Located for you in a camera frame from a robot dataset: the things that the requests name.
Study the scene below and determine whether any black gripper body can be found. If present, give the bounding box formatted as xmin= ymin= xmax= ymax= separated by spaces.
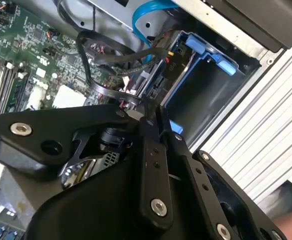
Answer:
xmin=23 ymin=124 xmax=209 ymax=240

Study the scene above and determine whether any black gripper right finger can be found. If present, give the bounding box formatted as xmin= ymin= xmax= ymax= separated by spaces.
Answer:
xmin=157 ymin=106 xmax=286 ymax=240

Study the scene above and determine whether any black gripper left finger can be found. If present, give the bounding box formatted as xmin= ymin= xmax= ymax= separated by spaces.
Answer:
xmin=0 ymin=97 xmax=174 ymax=230

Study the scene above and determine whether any hard disk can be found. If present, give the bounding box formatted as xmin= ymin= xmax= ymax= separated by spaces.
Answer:
xmin=137 ymin=31 xmax=208 ymax=102

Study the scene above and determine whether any black sleeved power wire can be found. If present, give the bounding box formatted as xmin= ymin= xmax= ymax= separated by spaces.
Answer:
xmin=93 ymin=47 xmax=186 ymax=81

